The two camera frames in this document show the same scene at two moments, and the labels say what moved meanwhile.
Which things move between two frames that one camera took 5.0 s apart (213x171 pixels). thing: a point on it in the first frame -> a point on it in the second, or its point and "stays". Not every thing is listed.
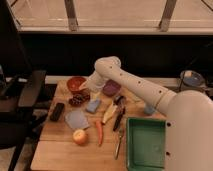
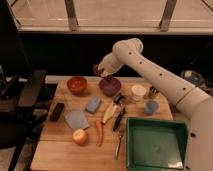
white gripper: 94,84 -> 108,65
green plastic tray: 145,144 stays
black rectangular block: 57,111 stays
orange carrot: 99,126 stays
